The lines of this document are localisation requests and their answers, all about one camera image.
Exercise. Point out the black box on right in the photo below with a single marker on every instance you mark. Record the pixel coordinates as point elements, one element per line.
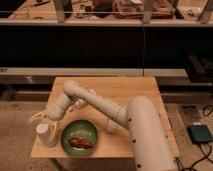
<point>199,70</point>

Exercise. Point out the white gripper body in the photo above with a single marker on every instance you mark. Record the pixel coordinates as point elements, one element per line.
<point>45,118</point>

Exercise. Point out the green ceramic bowl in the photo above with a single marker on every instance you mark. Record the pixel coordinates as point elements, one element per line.
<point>79,129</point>

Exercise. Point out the red food piece in bowl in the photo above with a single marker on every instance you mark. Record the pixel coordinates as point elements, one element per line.
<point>80,143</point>

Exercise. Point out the wooden table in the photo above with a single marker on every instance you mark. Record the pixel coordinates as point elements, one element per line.
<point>122,90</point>

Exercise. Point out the background workbench shelf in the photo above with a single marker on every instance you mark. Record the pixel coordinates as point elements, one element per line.
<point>112,13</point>

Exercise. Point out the blue foot pedal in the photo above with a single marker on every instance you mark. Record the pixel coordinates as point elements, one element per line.
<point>199,134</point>

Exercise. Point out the white plastic bottle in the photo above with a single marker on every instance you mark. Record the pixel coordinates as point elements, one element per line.
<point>76,104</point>

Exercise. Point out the white paper cup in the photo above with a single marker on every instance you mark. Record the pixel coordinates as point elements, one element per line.
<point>43,132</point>

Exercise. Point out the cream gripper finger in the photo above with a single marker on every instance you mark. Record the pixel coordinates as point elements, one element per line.
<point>35,117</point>
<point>53,125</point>

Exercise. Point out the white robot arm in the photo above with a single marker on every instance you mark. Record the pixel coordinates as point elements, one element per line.
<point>151,147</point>

